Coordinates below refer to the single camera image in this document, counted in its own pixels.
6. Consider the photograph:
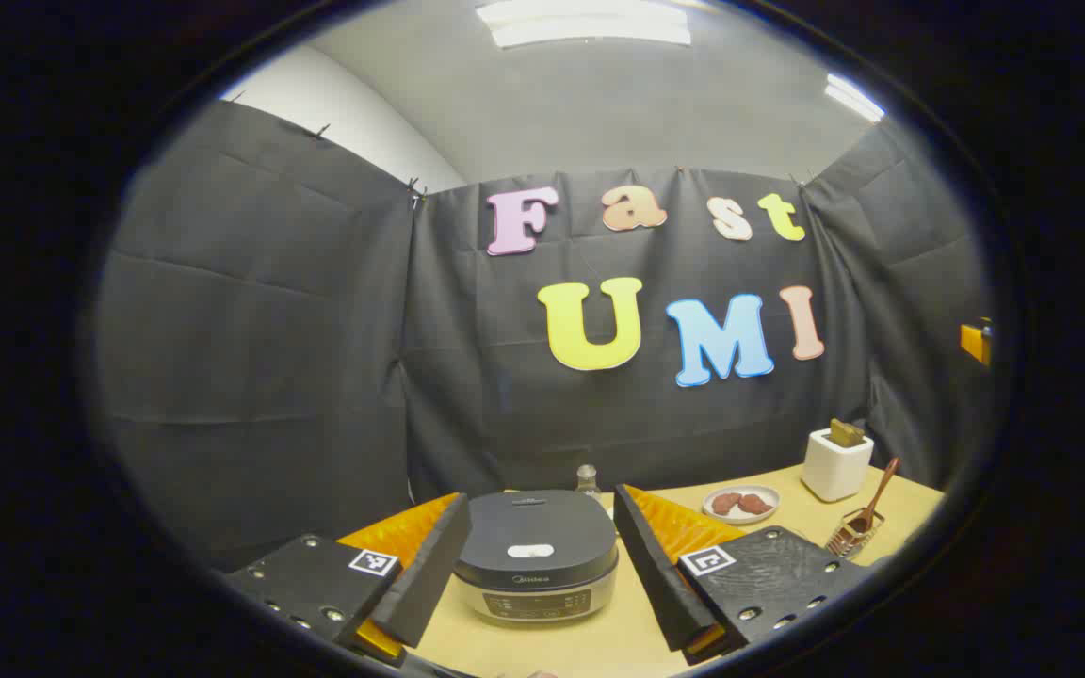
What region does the black backdrop cloth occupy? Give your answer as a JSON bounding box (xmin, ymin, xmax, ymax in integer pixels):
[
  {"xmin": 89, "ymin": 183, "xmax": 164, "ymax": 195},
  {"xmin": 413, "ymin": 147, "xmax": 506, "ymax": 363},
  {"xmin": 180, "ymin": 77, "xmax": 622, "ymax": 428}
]
[{"xmin": 95, "ymin": 99, "xmax": 996, "ymax": 575}]

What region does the small ceiling light panel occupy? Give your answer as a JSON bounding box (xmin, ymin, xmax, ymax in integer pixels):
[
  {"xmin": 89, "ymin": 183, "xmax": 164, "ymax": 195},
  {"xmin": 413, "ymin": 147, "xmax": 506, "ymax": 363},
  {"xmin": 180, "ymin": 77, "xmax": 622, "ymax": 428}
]
[{"xmin": 823, "ymin": 73, "xmax": 886, "ymax": 123}]

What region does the white round plate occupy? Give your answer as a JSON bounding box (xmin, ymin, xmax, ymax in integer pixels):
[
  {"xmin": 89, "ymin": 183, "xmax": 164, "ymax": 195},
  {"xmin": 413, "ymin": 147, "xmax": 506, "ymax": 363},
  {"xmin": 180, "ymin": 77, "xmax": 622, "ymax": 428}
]
[{"xmin": 702, "ymin": 484, "xmax": 782, "ymax": 525}]

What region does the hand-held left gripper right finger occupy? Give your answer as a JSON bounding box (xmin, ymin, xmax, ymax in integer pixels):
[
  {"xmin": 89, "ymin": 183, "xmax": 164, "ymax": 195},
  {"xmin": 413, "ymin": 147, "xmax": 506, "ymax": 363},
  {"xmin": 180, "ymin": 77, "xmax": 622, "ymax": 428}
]
[{"xmin": 612, "ymin": 484, "xmax": 873, "ymax": 666}]

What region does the dark grey rice cooker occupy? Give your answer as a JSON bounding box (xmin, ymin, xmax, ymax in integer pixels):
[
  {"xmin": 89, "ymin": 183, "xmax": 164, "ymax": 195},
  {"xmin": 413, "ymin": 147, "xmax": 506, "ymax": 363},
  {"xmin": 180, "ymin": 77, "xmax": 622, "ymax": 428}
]
[{"xmin": 453, "ymin": 490, "xmax": 620, "ymax": 624}]

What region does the long ceiling light panel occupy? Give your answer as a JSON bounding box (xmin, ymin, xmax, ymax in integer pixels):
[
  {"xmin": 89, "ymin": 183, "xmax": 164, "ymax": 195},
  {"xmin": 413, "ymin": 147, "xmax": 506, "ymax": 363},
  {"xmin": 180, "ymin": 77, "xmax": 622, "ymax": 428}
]
[{"xmin": 475, "ymin": 0, "xmax": 694, "ymax": 50}]

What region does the white toaster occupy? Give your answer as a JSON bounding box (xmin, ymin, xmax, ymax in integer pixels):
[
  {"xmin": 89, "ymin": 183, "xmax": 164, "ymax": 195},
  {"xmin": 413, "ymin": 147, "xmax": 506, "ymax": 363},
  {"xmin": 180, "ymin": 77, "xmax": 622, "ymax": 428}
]
[{"xmin": 801, "ymin": 428, "xmax": 875, "ymax": 503}]

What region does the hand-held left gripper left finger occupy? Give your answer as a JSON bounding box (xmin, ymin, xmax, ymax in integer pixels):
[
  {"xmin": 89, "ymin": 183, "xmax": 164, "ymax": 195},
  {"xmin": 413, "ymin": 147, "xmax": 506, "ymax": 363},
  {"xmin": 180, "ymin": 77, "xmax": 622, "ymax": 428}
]
[{"xmin": 222, "ymin": 492, "xmax": 473, "ymax": 670}]

